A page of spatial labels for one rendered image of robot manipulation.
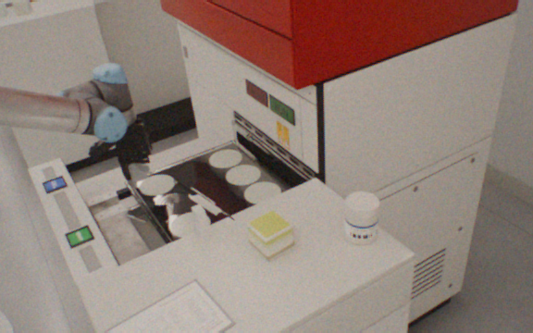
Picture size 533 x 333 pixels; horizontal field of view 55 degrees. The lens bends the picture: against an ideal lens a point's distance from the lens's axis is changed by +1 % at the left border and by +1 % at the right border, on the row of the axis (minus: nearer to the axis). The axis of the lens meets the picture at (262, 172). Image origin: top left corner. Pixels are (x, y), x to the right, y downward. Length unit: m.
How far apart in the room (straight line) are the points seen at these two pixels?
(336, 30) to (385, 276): 0.54
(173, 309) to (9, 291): 1.77
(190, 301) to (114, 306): 0.15
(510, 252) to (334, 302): 1.69
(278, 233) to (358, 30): 0.50
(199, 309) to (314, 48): 0.60
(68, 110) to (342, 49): 0.61
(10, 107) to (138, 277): 0.42
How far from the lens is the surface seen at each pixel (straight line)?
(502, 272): 2.52
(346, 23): 1.19
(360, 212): 1.06
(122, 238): 1.36
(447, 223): 1.89
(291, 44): 1.12
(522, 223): 2.80
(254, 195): 1.37
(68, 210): 1.39
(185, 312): 1.02
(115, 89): 1.30
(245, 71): 1.47
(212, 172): 1.48
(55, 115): 1.11
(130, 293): 1.09
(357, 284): 1.04
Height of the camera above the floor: 1.73
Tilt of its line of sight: 35 degrees down
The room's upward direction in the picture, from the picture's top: 6 degrees counter-clockwise
